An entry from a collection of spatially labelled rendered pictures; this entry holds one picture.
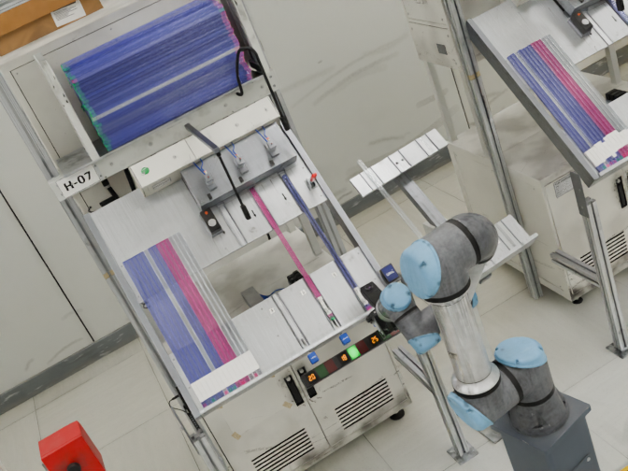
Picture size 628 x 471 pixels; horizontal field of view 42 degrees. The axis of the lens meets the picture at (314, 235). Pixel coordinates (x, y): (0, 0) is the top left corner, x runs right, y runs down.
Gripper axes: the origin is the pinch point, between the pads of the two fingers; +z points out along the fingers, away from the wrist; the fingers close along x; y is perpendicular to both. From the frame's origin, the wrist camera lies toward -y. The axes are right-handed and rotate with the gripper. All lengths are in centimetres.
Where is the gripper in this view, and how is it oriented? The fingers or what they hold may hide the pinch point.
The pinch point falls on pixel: (377, 319)
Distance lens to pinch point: 245.2
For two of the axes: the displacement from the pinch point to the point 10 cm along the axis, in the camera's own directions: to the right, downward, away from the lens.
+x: 8.5, -4.8, 2.0
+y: 5.2, 8.2, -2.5
